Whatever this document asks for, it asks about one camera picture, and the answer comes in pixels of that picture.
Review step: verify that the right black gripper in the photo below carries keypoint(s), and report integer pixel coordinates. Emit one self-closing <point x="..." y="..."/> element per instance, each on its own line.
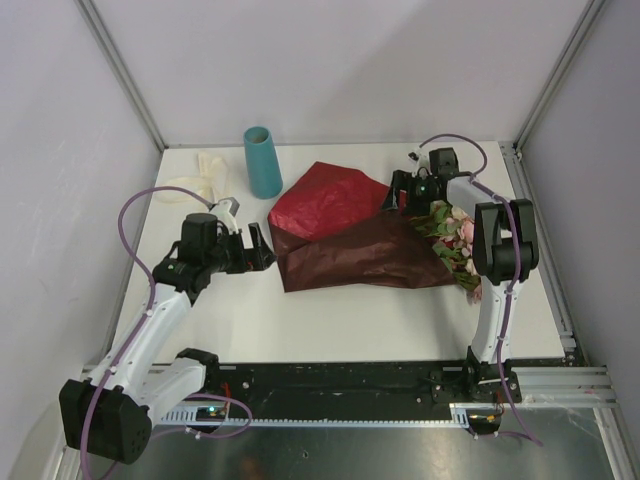
<point x="402" y="181"/>

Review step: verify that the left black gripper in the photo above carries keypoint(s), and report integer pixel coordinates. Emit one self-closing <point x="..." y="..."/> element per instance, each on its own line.
<point x="257" y="258"/>

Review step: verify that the pink artificial flower bunch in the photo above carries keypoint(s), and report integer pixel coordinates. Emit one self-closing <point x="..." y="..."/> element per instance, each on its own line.
<point x="450" y="231"/>

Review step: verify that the dark red wrapping paper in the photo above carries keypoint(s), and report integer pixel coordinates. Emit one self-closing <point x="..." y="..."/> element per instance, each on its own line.
<point x="329" y="229"/>

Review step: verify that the cream ribbon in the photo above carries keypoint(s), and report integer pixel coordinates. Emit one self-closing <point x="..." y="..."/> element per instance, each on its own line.
<point x="212" y="182"/>

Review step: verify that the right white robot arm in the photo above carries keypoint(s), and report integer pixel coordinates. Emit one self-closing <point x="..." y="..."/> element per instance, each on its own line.
<point x="504" y="253"/>

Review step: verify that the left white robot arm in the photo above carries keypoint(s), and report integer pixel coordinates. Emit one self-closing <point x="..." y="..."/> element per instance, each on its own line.
<point x="112" y="413"/>

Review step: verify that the teal conical vase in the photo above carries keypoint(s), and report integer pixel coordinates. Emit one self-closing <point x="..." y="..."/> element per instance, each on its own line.
<point x="262" y="163"/>

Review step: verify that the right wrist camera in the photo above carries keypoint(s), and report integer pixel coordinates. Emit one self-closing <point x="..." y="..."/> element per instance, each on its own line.
<point x="420" y="158"/>

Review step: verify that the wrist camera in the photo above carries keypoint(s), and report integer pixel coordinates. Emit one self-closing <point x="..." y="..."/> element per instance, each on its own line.
<point x="420" y="158"/>
<point x="225" y="209"/>

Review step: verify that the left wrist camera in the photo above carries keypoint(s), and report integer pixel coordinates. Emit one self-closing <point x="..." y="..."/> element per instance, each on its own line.
<point x="225" y="209"/>

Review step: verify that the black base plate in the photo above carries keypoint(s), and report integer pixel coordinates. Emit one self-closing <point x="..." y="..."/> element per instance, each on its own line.
<point x="352" y="390"/>

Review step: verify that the grey slotted cable duct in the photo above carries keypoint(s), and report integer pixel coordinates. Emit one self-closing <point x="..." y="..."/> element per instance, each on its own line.
<point x="203" y="416"/>

